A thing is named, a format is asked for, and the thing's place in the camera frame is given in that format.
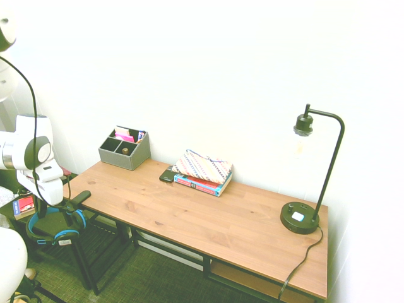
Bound small red book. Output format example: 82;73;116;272
12;195;36;221

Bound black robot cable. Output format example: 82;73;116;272
0;56;41;203

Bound grey desk organizer box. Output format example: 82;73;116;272
98;125;151;172

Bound black desk lamp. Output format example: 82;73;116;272
280;103;345;235

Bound black and blue headphones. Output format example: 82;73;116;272
25;206;88;247

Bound black lamp power cable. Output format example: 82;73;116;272
277;225;324;300

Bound black phone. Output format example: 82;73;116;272
158;169;176;183

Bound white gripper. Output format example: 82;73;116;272
15;160;74;226

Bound red and blue book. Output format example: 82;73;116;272
174;172;233;198

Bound black side table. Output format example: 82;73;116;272
0;172;99;295

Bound wooden desk with black frame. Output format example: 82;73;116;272
62;157;329;303

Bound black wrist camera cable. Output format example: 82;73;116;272
62;176;73;203

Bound black headphone hanger hook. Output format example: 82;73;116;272
62;191;92;228

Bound patterned fabric pouch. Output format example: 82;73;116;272
171;148;234;187

